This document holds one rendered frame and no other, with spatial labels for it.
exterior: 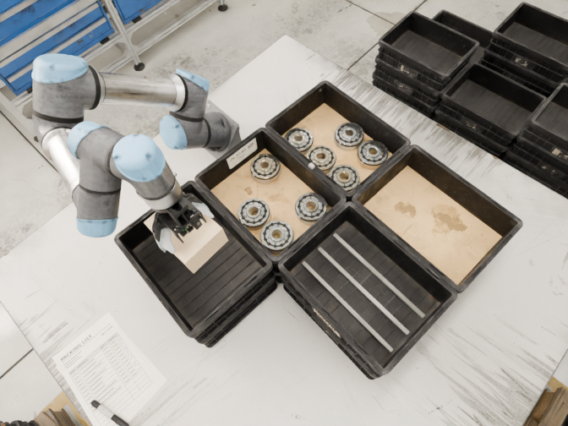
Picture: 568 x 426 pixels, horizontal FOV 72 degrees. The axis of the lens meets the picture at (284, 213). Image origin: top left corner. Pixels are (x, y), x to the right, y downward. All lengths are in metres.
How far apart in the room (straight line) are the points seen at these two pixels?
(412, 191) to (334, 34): 2.00
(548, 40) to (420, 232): 1.57
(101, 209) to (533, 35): 2.30
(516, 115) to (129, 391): 2.08
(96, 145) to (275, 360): 0.82
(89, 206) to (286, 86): 1.17
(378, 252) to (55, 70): 0.98
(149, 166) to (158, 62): 2.50
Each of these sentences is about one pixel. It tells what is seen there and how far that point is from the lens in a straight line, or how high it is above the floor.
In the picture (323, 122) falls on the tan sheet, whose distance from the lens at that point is 1.48.
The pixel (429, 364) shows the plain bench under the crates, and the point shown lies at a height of 0.70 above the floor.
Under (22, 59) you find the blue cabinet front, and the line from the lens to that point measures 2.80.
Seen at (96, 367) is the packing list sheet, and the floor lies 0.70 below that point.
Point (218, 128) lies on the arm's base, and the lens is 1.47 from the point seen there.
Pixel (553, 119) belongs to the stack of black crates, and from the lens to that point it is 2.22.
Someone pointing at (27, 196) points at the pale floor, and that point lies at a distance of 2.83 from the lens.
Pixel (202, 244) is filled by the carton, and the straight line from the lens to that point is 0.94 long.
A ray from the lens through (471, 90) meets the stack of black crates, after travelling 2.36.
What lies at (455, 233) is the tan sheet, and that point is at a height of 0.83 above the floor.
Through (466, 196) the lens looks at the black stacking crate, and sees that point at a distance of 1.33.
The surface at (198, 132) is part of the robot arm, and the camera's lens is 1.40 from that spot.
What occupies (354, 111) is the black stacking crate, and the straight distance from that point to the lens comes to 1.43.
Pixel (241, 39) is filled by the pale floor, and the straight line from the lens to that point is 3.17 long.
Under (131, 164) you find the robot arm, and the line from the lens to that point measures 0.69.
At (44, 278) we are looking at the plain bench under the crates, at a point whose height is 0.70.
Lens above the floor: 1.96
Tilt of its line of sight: 63 degrees down
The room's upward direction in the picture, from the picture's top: 8 degrees counter-clockwise
